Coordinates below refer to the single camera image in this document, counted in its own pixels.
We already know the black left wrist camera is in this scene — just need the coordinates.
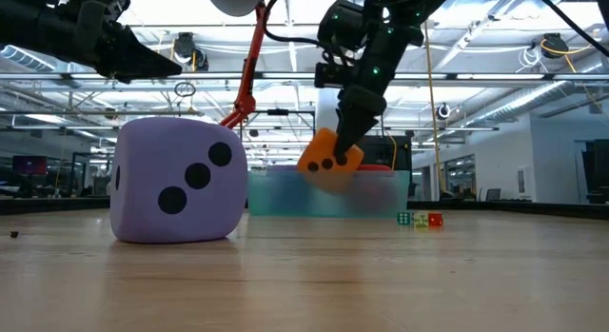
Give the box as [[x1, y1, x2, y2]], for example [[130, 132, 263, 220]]
[[70, 0, 130, 22]]

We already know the red desk lamp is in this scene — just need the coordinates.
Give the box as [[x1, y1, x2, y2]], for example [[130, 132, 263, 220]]
[[204, 0, 270, 131]]

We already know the black perforated metal case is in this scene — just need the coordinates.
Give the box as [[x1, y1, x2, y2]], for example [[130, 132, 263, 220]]
[[363, 134, 413, 171]]

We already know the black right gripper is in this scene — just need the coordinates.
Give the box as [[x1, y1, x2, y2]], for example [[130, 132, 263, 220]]
[[335, 25, 424, 166]]

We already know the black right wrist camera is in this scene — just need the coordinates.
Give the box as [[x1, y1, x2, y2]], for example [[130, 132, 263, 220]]
[[313, 60, 354, 88]]

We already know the black aluminium table frame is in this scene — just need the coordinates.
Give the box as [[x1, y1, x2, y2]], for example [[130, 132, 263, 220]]
[[0, 196, 609, 222]]

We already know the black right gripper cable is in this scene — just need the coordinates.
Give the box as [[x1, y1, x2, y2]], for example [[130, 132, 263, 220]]
[[263, 0, 329, 50]]

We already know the teal translucent plastic bin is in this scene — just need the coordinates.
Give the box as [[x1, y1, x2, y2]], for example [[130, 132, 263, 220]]
[[246, 168, 411, 219]]

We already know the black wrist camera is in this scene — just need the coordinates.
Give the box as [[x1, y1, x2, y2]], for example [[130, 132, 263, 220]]
[[313, 60, 354, 88], [70, 0, 130, 22]]

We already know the black cabinet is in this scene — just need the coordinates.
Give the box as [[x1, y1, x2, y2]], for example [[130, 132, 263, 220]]
[[582, 139, 609, 205]]

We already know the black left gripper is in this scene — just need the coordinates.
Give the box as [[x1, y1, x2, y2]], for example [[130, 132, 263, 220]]
[[61, 0, 184, 85]]

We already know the black hanging cable loop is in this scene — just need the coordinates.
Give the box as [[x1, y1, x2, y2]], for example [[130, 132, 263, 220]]
[[173, 81, 197, 98]]

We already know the purple foam die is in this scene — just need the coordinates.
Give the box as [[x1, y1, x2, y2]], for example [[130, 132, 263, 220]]
[[108, 116, 249, 244]]

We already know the orange foam die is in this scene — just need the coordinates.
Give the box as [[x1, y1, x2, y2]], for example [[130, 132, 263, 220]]
[[297, 127, 365, 193]]

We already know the yellow cable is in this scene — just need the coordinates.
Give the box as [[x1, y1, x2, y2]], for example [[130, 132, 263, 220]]
[[424, 17, 443, 195]]

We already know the thick black cable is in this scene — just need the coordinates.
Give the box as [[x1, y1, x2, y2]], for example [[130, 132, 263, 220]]
[[529, 0, 609, 58]]

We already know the dark monitor screen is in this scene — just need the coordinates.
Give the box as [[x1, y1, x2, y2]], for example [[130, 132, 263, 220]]
[[11, 154, 49, 176]]

